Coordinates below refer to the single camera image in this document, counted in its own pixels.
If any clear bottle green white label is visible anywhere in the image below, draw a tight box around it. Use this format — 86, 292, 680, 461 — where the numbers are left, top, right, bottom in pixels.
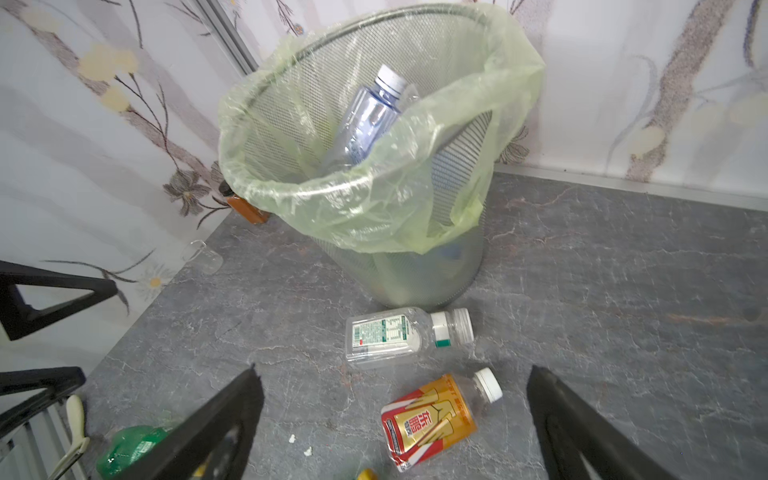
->
344, 307, 475, 369

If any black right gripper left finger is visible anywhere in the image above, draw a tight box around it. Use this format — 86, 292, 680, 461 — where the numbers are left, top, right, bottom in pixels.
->
118, 366, 265, 479

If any orange red drink bottle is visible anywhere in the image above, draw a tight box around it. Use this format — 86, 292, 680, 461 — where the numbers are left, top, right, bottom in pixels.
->
381, 367, 503, 472

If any orange spice jar black lid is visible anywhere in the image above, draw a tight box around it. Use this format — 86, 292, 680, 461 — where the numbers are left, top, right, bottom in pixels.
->
219, 181, 270, 225

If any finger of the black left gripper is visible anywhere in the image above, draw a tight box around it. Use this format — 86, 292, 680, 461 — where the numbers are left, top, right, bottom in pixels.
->
1, 366, 86, 437
1, 261, 118, 341

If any tall clear bottle blue cap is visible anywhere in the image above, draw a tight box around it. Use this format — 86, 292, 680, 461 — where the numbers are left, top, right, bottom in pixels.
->
320, 65, 407, 176

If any cream plastic spoon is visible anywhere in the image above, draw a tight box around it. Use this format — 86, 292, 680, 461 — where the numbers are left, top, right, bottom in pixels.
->
48, 395, 90, 480

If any mesh waste bin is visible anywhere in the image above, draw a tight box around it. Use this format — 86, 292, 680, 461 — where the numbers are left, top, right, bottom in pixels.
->
219, 4, 494, 308

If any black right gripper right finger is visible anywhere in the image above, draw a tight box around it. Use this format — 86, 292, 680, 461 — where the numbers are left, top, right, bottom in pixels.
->
526, 365, 674, 479

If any clear plastic measuring cup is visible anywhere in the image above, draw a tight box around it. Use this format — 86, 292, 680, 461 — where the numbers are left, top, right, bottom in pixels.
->
181, 239, 224, 275

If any green Sprite bottle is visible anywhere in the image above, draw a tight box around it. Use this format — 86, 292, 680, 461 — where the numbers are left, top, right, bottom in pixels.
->
96, 425, 171, 479
356, 469, 378, 480

